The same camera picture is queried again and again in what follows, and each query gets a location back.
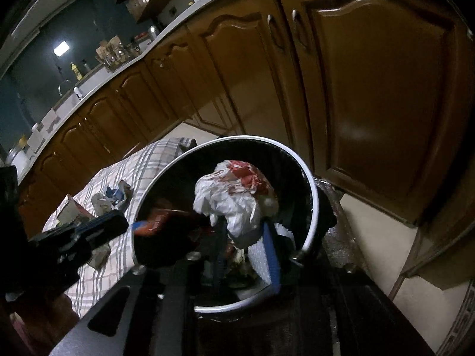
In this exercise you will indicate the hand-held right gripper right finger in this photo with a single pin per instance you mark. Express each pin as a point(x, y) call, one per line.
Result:
point(271, 259)

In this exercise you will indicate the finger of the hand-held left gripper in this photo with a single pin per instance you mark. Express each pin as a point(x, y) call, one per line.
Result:
point(107, 228)
point(140, 226)

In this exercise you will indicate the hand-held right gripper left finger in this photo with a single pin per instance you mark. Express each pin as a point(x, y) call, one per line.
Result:
point(219, 246)

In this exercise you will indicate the white foam net sleeve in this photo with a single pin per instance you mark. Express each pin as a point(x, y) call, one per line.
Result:
point(258, 264)

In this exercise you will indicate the orange red snack packet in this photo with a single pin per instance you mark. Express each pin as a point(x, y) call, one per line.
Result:
point(157, 224)

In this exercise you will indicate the white tissue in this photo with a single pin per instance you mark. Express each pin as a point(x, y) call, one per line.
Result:
point(230, 204)

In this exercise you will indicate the red snack wrapper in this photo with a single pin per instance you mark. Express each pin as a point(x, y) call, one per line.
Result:
point(246, 172)

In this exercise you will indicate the white bin with black liner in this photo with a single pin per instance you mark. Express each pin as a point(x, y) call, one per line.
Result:
point(285, 167)

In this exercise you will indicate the crumpled silver wrapper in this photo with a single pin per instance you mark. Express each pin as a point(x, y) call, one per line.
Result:
point(97, 202)

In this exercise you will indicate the blue white crumpled wrapper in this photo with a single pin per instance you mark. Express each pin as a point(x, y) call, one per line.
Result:
point(117, 193)

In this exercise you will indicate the red carton box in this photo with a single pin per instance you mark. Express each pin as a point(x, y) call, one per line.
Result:
point(68, 209)

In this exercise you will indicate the checked tablecloth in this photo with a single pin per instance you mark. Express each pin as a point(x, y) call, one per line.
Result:
point(141, 170)

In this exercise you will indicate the white lidded jar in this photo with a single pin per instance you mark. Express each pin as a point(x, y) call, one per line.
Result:
point(16, 157)

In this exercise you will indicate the white soap bottle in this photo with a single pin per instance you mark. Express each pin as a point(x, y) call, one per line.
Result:
point(78, 92)

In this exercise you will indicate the steel faucet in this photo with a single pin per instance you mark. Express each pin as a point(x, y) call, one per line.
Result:
point(63, 87)

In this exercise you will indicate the kitchen window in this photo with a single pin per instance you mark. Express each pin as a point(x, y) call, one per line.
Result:
point(37, 92)

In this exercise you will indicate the yellow oil bottle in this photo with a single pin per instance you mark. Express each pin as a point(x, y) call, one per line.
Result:
point(76, 71)

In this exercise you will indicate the wooden utensil rack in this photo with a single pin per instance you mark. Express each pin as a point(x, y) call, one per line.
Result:
point(115, 53)

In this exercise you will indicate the steel kettle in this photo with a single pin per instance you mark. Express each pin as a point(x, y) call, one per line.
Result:
point(153, 31)

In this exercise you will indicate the brown lower cabinets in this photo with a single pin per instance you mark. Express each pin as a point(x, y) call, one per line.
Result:
point(371, 81)

